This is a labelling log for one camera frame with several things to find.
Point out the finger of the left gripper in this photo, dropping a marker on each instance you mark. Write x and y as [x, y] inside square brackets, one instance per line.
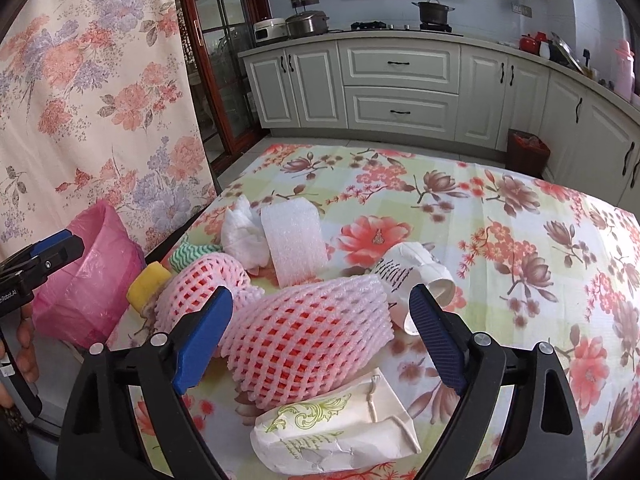
[49, 242]
[52, 259]

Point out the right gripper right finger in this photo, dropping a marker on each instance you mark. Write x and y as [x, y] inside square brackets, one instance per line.
[441, 339]

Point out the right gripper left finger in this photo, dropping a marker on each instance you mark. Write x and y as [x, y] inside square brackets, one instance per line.
[196, 337]

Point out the pink foam fruit net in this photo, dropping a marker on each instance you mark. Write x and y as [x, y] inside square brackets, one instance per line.
[188, 291]

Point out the yellow sponge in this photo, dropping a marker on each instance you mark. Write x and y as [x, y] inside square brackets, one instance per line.
[147, 286]

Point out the pink lined trash bin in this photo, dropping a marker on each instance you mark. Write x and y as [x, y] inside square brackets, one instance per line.
[83, 302]

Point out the white lower kitchen cabinets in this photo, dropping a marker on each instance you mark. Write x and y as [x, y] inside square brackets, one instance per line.
[452, 89]

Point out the crushed white paper cup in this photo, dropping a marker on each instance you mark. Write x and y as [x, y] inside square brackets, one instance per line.
[404, 266]

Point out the green white striped cloth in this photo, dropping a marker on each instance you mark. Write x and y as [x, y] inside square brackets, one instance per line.
[186, 253]

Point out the floral tablecloth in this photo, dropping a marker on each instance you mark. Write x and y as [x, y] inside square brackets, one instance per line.
[527, 260]

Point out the white foam sheet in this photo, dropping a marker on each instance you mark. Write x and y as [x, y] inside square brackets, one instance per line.
[293, 233]

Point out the floral peach curtain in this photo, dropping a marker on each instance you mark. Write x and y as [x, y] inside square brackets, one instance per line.
[96, 107]

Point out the dark red floor bin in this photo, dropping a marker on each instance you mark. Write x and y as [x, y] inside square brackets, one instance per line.
[526, 153]

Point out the red framed glass door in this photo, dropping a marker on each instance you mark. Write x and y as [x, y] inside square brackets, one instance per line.
[219, 30]

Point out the red kettle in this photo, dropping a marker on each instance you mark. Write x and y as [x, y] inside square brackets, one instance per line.
[532, 44]

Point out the pink thermos bottle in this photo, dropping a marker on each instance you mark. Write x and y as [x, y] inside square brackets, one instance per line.
[624, 71]

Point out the black gas stove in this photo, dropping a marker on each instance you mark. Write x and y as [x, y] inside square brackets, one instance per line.
[380, 26]

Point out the black cooking pot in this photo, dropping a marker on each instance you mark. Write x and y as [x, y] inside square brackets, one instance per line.
[434, 16]

